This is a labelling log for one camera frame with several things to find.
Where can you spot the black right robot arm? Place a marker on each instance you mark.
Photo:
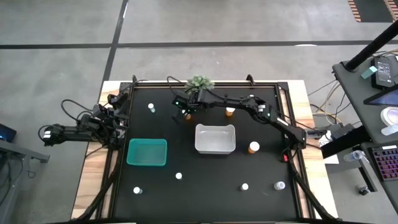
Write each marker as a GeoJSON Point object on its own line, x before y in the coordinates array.
{"type": "Point", "coordinates": [280, 124]}

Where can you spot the clear pill bottle white cap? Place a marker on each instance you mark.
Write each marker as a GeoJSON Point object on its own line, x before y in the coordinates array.
{"type": "Point", "coordinates": [137, 190]}
{"type": "Point", "coordinates": [151, 107]}

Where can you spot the white tape roll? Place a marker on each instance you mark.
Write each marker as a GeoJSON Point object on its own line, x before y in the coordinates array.
{"type": "Point", "coordinates": [391, 115]}

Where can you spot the clear bottle red white pills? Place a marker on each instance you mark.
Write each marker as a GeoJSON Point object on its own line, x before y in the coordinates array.
{"type": "Point", "coordinates": [178, 176]}

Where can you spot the clear plastic water bottle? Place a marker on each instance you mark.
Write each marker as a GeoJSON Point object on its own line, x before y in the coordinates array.
{"type": "Point", "coordinates": [354, 155]}

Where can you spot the white crumpled paper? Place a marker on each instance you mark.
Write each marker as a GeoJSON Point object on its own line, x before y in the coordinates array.
{"type": "Point", "coordinates": [325, 139]}

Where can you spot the large orange pill bottle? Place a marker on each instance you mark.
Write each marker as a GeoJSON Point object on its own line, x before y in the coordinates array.
{"type": "Point", "coordinates": [253, 147]}

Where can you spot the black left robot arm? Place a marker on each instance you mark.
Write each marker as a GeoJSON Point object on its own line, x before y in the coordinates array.
{"type": "Point", "coordinates": [71, 133]}

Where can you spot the black castor wheel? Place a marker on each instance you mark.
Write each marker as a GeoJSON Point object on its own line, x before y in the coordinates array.
{"type": "Point", "coordinates": [363, 190]}

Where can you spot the clear bottle green pills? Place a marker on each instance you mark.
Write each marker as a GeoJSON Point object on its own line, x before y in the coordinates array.
{"type": "Point", "coordinates": [279, 185]}

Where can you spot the black backlit keyboard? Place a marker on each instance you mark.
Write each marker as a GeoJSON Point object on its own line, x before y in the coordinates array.
{"type": "Point", "coordinates": [387, 163]}

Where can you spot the white cylinder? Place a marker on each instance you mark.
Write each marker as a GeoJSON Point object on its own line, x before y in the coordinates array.
{"type": "Point", "coordinates": [391, 129]}

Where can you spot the black round pole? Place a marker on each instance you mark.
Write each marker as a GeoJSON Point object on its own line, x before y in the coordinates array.
{"type": "Point", "coordinates": [370, 46]}

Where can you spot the dark tablet screen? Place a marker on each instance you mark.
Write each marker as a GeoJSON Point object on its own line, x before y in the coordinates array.
{"type": "Point", "coordinates": [385, 98]}

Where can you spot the grey side desk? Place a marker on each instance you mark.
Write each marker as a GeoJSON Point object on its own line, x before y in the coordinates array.
{"type": "Point", "coordinates": [354, 93]}

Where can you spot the green succulent plant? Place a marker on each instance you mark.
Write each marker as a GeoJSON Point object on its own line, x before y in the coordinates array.
{"type": "Point", "coordinates": [199, 83]}

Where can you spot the pink translucent pill bottle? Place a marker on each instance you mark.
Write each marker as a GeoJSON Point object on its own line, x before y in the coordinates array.
{"type": "Point", "coordinates": [244, 187]}

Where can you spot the blue-lit dark device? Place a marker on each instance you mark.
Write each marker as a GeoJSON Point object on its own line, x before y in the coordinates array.
{"type": "Point", "coordinates": [6, 133]}

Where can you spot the small orange pill bottle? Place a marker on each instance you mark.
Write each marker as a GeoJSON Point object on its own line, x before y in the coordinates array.
{"type": "Point", "coordinates": [187, 117]}
{"type": "Point", "coordinates": [230, 111]}

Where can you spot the black mat orange stripes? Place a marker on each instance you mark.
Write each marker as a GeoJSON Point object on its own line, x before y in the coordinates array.
{"type": "Point", "coordinates": [373, 9]}

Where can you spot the teal plastic bin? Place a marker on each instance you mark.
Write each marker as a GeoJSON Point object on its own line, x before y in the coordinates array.
{"type": "Point", "coordinates": [146, 152]}

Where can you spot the long black box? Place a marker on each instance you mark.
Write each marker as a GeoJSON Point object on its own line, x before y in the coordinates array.
{"type": "Point", "coordinates": [345, 141]}

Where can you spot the black labelled device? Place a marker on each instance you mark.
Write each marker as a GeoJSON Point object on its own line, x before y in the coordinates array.
{"type": "Point", "coordinates": [385, 71]}

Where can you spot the small teal block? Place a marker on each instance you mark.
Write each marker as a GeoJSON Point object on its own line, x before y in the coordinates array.
{"type": "Point", "coordinates": [368, 72]}

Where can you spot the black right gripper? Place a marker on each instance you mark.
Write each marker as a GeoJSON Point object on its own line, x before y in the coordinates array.
{"type": "Point", "coordinates": [189, 99]}

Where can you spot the white plastic bin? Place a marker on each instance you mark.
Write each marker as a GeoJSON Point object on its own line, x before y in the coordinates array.
{"type": "Point", "coordinates": [215, 138]}

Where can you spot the grey metal desk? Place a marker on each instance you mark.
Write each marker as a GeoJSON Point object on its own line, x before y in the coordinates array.
{"type": "Point", "coordinates": [12, 161]}

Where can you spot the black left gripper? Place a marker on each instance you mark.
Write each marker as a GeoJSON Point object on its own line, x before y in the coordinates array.
{"type": "Point", "coordinates": [118, 100]}

